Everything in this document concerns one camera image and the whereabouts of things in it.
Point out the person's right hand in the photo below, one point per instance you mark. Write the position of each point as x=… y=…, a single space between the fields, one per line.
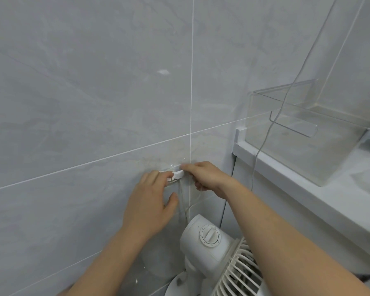
x=212 y=178

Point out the person's left hand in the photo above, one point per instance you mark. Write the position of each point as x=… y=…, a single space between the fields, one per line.
x=146 y=206

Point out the person's left thumb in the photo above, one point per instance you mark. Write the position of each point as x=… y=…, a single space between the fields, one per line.
x=172 y=202

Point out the person's right fingers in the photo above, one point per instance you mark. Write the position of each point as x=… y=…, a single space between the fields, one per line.
x=197 y=169

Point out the person's right forearm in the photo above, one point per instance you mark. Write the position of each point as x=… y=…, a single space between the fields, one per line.
x=283 y=243

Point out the person's left forearm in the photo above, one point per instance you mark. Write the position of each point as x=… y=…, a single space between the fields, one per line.
x=111 y=265

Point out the white fan dial knob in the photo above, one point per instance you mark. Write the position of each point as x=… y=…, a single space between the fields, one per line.
x=208 y=235

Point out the white electric fan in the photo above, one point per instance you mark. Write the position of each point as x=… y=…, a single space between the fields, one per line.
x=200 y=262

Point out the white cabinet counter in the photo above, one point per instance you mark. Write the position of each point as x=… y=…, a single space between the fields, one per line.
x=299 y=194

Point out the clear acrylic box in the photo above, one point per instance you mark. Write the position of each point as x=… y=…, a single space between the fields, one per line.
x=311 y=135

